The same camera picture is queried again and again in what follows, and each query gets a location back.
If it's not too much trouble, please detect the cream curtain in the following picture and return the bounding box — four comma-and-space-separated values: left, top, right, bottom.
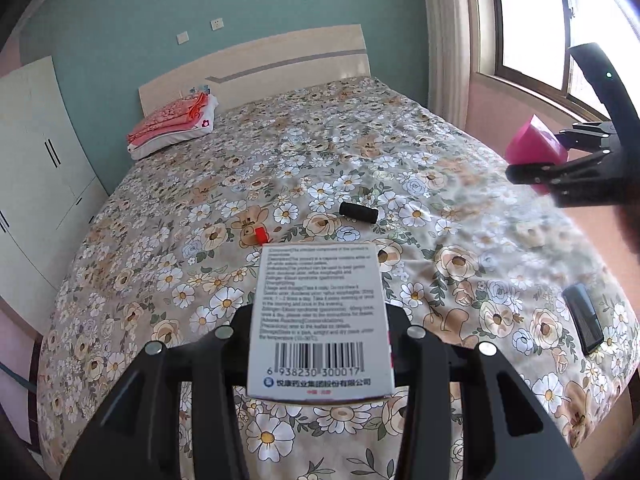
419, 0, 497, 135

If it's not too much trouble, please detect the white box with red side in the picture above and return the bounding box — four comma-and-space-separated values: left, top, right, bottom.
246, 241, 398, 405

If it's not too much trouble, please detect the black smartphone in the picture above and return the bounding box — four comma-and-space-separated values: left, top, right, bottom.
562, 282, 605, 356

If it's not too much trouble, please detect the window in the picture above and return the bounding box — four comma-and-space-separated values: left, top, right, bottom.
492, 0, 640, 123

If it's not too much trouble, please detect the pink cup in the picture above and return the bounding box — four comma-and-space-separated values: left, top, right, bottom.
504, 114, 570, 197

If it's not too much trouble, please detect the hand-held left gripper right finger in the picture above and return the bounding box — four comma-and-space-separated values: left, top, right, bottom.
386, 305, 587, 480

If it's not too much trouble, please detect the cream wooden bed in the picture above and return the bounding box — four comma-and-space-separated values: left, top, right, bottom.
37, 24, 640, 480

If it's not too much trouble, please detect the white wardrobe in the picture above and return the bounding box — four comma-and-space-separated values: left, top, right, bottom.
0, 56, 109, 335

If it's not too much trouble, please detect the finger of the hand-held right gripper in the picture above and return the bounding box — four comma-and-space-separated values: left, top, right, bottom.
542, 121, 623, 152
504, 151, 628, 209

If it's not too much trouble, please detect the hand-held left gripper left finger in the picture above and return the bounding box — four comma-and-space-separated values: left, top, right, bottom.
59, 304, 257, 480

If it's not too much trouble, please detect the folded pink blanket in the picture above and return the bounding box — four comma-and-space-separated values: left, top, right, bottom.
127, 92, 210, 147

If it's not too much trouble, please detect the white pillow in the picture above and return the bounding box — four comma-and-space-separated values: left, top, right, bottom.
128, 96, 220, 161

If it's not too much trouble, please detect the black cylinder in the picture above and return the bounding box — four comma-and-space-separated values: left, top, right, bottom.
338, 202, 379, 224

